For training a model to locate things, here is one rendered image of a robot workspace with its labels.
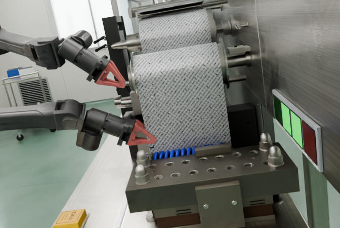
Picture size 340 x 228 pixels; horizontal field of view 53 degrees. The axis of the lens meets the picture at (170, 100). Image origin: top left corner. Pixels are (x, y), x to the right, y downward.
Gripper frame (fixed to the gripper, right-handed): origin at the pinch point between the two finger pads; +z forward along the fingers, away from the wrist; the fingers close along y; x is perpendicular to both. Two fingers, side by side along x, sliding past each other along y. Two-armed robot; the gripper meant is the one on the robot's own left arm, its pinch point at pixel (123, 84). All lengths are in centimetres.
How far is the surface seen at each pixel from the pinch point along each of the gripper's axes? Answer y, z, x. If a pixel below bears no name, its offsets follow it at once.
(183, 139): 5.7, 22.8, -2.2
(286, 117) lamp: 36, 28, 22
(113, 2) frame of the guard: -100, -27, 7
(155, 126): 5.3, 14.0, -3.9
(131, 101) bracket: -2.8, 5.0, -4.0
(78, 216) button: 15.9, 9.3, -33.8
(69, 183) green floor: -201, 13, -174
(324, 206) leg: -5, 79, 1
